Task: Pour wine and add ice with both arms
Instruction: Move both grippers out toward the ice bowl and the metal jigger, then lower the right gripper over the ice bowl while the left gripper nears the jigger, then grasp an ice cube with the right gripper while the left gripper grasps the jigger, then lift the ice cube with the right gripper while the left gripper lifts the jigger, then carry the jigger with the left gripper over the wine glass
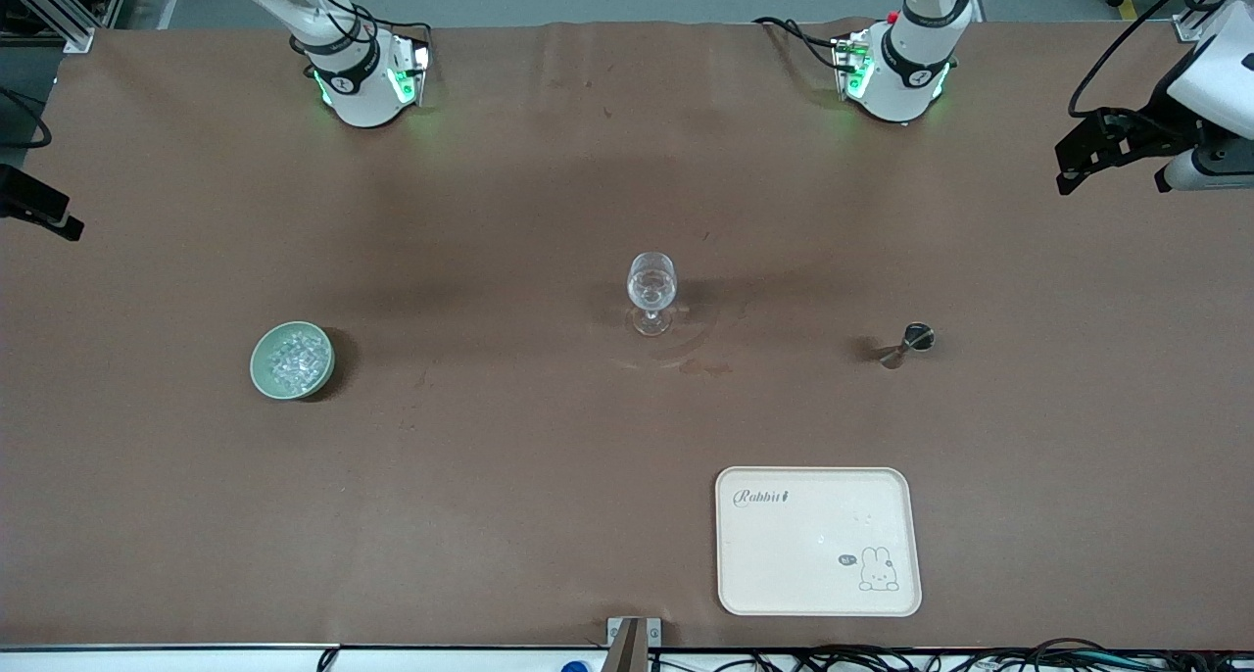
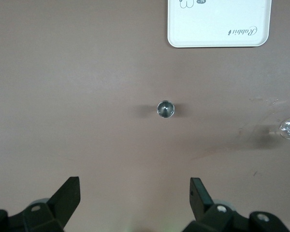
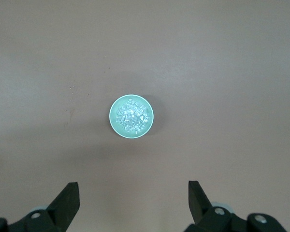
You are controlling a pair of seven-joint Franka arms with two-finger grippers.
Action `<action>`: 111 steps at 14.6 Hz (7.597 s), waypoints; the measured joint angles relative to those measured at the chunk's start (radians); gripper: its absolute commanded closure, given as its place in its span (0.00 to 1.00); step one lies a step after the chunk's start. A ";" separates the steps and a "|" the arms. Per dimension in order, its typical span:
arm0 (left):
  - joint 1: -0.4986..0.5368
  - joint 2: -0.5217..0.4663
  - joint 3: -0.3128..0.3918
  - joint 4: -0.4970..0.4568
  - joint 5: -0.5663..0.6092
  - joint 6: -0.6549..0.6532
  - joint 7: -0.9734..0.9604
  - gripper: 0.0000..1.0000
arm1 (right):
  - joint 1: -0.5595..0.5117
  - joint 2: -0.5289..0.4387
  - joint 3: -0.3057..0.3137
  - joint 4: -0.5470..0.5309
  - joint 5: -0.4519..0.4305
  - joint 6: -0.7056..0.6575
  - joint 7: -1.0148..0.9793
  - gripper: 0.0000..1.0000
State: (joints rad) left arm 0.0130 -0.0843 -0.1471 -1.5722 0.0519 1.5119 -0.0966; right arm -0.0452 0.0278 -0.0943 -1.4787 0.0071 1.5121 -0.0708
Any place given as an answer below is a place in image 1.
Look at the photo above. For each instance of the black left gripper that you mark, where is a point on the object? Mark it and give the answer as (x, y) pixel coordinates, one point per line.
(1149, 130)

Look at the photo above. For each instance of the metal jigger measuring cup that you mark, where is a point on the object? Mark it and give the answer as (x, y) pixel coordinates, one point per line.
(916, 337)

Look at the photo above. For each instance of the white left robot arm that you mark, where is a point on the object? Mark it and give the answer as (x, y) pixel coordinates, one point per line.
(906, 74)

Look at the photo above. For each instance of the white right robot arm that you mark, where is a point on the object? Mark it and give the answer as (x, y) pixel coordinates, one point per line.
(364, 89)

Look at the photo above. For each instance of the pile of clear ice cubes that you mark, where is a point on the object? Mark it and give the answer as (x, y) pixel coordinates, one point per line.
(294, 359)

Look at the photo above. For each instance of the clear stemmed wine glass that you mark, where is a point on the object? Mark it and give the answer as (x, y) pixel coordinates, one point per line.
(651, 285)

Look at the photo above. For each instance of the green ceramic bowl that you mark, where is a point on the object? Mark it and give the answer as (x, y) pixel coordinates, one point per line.
(263, 373)

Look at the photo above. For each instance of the beige rabbit print tray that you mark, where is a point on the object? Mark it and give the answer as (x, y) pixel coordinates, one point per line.
(784, 554)

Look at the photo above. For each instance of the brown table cover sheet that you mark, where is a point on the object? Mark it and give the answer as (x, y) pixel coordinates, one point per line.
(490, 476)

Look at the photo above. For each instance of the aluminium frame with bracket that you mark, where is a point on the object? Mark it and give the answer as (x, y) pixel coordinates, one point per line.
(1210, 11)

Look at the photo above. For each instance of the aluminium frame profile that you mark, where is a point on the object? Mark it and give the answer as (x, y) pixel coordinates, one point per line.
(59, 11)

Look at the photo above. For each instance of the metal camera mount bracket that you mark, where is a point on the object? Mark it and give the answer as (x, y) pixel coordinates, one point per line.
(632, 643)

